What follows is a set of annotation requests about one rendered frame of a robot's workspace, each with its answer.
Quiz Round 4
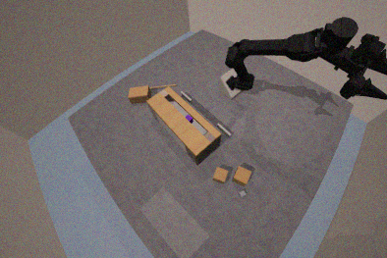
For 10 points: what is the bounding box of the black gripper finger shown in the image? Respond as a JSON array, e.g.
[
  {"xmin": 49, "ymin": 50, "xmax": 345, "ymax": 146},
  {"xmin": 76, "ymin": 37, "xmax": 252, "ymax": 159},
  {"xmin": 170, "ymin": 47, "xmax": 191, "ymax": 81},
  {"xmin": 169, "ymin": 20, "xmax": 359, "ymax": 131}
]
[
  {"xmin": 368, "ymin": 49, "xmax": 387, "ymax": 76},
  {"xmin": 353, "ymin": 78, "xmax": 387, "ymax": 100}
]

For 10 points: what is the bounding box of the small purple block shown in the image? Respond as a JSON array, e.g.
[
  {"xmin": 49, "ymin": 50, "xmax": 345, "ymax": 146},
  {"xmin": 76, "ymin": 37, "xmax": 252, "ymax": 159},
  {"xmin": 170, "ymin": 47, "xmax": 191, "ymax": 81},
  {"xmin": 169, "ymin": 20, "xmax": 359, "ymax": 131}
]
[{"xmin": 185, "ymin": 115, "xmax": 194, "ymax": 123}]

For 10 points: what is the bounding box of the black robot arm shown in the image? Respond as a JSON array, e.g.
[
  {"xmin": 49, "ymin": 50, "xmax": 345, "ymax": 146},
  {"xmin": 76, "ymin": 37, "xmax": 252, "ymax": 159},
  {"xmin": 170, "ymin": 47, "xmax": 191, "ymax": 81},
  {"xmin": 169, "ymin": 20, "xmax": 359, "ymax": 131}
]
[{"xmin": 225, "ymin": 17, "xmax": 384, "ymax": 91}]

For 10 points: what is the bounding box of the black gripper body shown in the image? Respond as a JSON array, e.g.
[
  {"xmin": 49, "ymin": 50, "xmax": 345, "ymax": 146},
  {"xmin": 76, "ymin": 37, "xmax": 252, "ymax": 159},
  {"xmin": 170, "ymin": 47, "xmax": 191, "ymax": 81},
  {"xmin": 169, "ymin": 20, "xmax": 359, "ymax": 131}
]
[{"xmin": 333, "ymin": 45, "xmax": 379, "ymax": 100}]

